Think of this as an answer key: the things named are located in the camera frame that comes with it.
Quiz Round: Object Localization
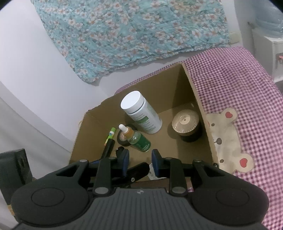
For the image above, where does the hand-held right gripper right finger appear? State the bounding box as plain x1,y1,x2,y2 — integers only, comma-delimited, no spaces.
151,149,221,195

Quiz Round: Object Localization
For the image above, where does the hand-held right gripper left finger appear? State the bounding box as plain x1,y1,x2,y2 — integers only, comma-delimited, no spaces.
55,149,130,195

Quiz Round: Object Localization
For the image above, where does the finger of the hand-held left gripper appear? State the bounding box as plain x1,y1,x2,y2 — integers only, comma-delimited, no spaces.
114,162,150,188
89,146,125,166

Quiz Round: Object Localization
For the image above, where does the black tape roll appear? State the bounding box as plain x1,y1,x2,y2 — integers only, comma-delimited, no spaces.
117,124,137,147

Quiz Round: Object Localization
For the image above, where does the black tube with green label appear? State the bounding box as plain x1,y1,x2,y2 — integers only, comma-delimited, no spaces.
101,127,117,159

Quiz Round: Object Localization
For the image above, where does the green dropper bottle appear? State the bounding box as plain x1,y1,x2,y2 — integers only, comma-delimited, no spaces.
118,124,151,153

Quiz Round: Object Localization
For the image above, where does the brown cardboard box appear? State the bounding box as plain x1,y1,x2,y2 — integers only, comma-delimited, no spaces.
68,62,219,188

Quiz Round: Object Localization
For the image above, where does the white pill bottle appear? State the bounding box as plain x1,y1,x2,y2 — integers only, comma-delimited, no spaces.
120,91,163,134

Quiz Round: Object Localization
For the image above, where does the dark jar with gold lid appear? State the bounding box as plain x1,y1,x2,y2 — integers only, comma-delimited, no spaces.
172,109,202,142

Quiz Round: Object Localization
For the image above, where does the purple checkered tablecloth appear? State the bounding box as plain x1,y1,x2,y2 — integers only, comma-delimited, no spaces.
114,46,283,230

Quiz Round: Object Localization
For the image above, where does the blue floral cloth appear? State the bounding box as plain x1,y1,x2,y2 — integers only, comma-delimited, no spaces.
30,0,231,83

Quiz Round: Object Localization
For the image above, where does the white water dispenser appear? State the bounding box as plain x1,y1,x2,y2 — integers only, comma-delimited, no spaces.
252,28,283,83

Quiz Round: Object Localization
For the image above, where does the large blue water jug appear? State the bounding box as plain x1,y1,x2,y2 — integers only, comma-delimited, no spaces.
254,7,283,36

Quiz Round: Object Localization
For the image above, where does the white wall socket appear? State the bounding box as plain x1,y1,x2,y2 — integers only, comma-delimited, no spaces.
230,31,241,45

